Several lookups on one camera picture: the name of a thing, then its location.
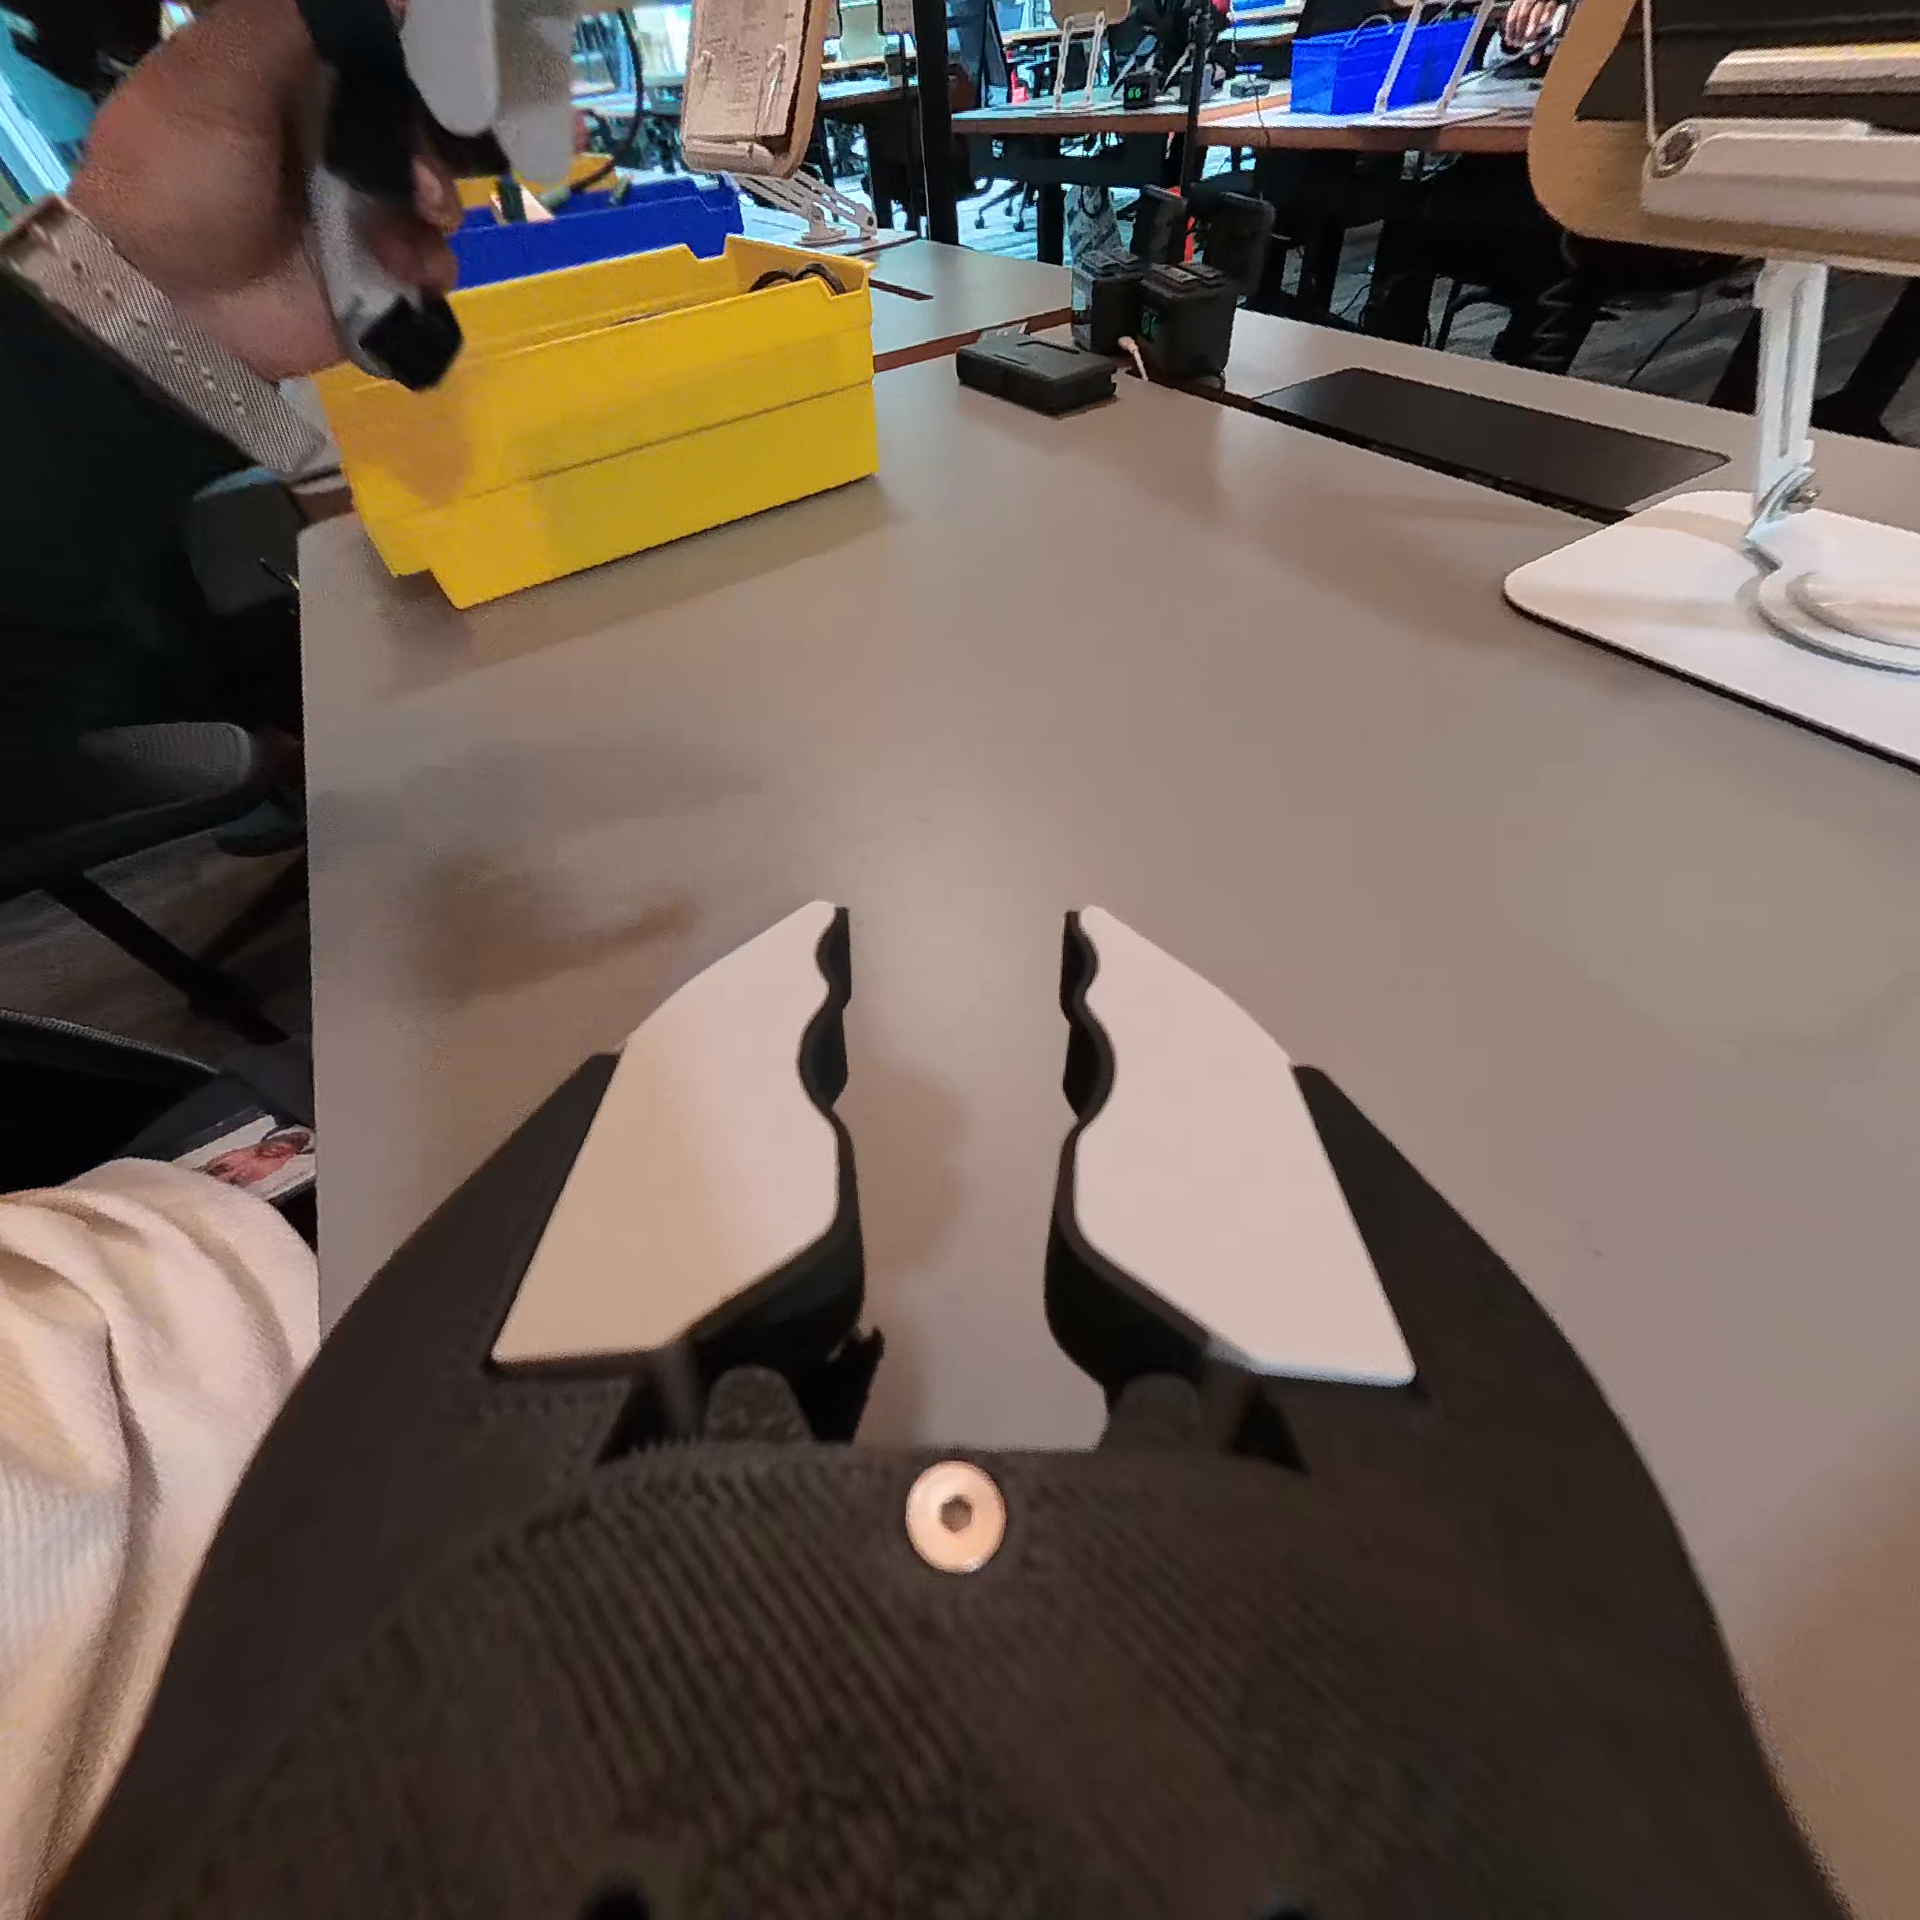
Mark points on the black office chair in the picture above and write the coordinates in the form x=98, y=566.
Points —
x=120, y=781

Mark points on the white monitor stand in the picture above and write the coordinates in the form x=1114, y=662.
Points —
x=1650, y=600

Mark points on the yellow storage bin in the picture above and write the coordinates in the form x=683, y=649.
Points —
x=488, y=190

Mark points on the person's left hand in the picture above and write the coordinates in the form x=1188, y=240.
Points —
x=195, y=181

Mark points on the black desk mat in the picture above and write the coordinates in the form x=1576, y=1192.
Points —
x=1501, y=434

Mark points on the printed magazine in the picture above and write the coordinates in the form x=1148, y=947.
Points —
x=262, y=1158

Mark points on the grey mesh watch band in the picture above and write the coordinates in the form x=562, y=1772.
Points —
x=164, y=345

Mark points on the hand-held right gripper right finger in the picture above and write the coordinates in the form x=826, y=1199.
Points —
x=1230, y=1214

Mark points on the blue plastic bin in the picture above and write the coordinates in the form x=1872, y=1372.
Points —
x=600, y=232

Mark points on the dark green jacket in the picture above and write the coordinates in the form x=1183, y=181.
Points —
x=104, y=570

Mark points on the flat black device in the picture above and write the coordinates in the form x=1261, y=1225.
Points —
x=1035, y=375

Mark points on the yellow plastic bin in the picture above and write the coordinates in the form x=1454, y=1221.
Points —
x=600, y=434

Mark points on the tan backed monitor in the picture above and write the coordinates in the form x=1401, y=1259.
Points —
x=1590, y=150

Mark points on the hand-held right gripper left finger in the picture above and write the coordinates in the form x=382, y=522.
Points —
x=675, y=1201

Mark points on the black pole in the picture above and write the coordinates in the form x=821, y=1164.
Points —
x=932, y=120

